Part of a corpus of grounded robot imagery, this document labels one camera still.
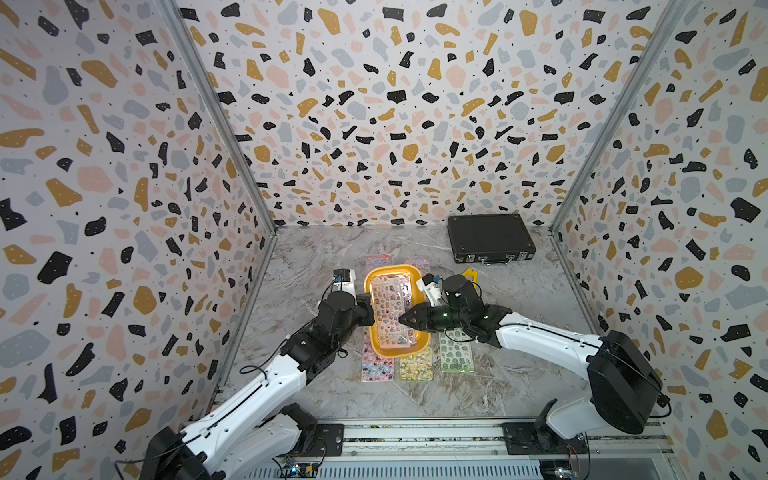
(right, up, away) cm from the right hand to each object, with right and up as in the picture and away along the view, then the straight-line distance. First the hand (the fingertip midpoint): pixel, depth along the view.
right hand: (401, 322), depth 77 cm
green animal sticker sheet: (+5, -15, +9) cm, 18 cm away
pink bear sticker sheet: (-4, +6, +4) cm, 9 cm away
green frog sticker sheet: (+16, -12, +13) cm, 24 cm away
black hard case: (+36, +24, +43) cm, 61 cm away
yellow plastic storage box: (+3, +6, +8) cm, 11 cm away
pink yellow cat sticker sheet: (-8, -15, +9) cm, 19 cm away
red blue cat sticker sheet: (-9, +15, +36) cm, 40 cm away
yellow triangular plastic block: (+25, +10, +29) cm, 40 cm away
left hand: (-7, +7, 0) cm, 10 cm away
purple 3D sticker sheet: (+7, +14, +36) cm, 39 cm away
